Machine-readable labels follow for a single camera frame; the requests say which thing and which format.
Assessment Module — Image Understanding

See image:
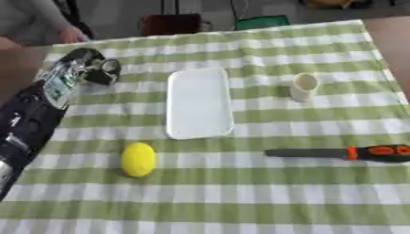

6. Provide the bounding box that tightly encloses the green bag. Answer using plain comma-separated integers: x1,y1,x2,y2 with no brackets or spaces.
233,14,292,31

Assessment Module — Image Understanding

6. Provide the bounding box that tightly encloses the white cup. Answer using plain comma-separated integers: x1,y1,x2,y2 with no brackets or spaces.
288,72,322,103

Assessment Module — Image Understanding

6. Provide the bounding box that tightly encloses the person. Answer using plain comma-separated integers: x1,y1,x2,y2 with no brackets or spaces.
0,0,92,50

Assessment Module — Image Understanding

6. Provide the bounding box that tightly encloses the dark red bag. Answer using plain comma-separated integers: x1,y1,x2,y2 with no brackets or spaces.
137,13,205,37

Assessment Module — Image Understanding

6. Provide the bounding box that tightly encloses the white rectangular tray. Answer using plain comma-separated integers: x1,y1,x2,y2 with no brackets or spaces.
165,66,236,141

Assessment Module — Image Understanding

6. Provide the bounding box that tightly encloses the yellow toy lemon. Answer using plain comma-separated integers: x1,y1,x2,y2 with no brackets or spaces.
118,142,159,178

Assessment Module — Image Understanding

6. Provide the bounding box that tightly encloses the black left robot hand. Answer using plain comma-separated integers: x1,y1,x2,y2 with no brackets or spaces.
64,47,124,87

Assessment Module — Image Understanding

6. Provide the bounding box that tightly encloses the black and orange knife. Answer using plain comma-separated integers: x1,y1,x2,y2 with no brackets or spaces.
263,144,410,164

